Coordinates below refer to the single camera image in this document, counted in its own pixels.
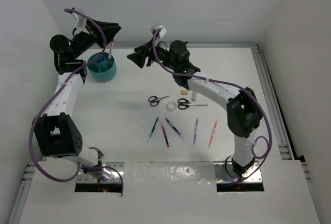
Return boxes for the large black scissors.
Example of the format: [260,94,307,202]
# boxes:
[177,98,207,110]

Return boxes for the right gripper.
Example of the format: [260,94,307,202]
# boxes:
[127,36,178,71]

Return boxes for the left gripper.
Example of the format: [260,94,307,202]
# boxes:
[71,17,119,59]

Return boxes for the clear tape roll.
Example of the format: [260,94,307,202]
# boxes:
[166,101,177,112]

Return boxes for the pink highlighter pen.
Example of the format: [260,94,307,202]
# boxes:
[208,120,218,148]

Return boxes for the grey white eraser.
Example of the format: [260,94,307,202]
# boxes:
[191,92,197,101]

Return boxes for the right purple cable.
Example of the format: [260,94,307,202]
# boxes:
[152,29,273,159]

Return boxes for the purple cable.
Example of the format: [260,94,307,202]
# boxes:
[29,8,124,196]
[152,29,273,159]

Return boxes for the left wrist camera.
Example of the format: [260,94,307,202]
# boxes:
[71,12,88,33]

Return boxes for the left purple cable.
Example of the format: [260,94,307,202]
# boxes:
[29,8,124,196]

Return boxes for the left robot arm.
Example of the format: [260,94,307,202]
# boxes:
[29,20,121,173]

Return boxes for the small black scissors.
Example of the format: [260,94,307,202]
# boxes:
[148,95,170,107]

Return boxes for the red clear pen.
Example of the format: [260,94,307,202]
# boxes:
[160,123,170,148]

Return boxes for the purple capped pen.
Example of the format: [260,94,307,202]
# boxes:
[165,118,184,141]

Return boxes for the blue highlighter pen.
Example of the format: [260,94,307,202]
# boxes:
[192,118,199,146]

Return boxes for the teal divided pen holder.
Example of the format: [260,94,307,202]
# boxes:
[87,52,117,82]

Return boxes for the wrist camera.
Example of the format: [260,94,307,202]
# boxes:
[71,12,88,33]
[151,24,167,39]

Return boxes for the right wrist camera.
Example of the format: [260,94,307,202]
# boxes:
[151,24,167,39]

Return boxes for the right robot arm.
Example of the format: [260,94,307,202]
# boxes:
[127,40,262,177]

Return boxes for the red gel pen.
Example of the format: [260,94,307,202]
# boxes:
[108,38,114,60]

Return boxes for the teal capped pen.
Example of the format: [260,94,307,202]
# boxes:
[147,117,159,143]

